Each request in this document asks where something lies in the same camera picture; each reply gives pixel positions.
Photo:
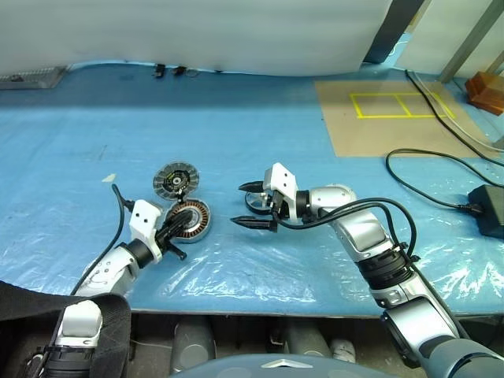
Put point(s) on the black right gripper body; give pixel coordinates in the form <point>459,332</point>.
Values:
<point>277,204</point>

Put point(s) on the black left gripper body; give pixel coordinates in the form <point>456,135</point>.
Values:
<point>167,242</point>

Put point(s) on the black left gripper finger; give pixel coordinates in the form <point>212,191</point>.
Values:
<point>182,220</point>
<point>175,233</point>

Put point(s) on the motor housing with copper windings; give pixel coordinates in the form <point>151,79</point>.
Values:
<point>197,224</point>

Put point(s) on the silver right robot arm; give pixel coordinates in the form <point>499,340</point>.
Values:
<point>393,275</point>

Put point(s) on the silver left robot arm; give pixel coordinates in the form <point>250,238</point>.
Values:
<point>114,267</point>

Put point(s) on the blue plastic table cover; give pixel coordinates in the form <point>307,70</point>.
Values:
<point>236,130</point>

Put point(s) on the small white tape scrap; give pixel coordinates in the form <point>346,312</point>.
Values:
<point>109,178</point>

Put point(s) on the dark grey rounded cylinder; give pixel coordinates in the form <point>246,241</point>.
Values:
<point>193,342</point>
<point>307,338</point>

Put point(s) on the small black clip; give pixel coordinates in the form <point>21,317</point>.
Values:
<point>179,71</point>
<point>159,70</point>

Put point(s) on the brown cardboard sheet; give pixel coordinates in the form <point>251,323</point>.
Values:
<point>393,130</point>

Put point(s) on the grey robot torso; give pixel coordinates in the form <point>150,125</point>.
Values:
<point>291,366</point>

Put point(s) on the white rounded object under table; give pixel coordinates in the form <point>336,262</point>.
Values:
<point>343,349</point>

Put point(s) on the white foam sheet backdrop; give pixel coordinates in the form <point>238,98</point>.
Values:
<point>197,31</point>

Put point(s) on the grey ribbed tray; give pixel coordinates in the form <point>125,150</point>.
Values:
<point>27,78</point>

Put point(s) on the black power adapter brick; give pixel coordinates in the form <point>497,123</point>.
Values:
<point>490,210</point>

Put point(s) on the orange wooden block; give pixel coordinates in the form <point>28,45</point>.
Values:
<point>486,90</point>

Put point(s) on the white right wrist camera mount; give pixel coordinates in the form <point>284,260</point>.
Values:
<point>281,183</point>

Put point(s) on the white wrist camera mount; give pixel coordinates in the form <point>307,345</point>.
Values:
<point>143,220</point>
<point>281,183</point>

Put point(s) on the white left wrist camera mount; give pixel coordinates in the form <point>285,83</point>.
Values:
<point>143,220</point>

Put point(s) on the dark grey upright post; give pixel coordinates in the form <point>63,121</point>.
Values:
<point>388,35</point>

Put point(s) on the aluminium frame post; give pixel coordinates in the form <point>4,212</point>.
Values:
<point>468,43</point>

